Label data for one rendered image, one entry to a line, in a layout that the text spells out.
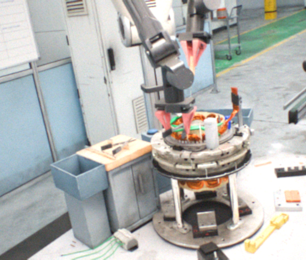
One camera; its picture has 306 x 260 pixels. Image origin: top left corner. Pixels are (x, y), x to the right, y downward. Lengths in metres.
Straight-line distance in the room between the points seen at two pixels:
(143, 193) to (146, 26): 0.62
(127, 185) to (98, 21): 2.23
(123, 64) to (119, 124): 0.53
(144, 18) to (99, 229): 0.71
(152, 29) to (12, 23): 2.47
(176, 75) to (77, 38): 2.65
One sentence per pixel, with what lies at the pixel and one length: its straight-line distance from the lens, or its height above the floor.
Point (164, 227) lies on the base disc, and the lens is 1.41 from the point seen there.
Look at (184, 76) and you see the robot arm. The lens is 1.03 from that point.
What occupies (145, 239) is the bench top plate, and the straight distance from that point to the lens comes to 1.40.
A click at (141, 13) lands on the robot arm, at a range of 1.08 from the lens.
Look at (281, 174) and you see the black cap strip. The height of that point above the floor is 0.79.
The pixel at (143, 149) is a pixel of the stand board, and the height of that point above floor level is 1.06.
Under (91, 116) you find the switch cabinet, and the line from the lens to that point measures 3.77.
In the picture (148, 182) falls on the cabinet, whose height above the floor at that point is 0.93.
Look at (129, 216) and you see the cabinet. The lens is 1.42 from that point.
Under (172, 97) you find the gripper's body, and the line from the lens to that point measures 1.11.
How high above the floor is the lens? 1.57
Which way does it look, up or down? 19 degrees down
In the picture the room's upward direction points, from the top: 8 degrees counter-clockwise
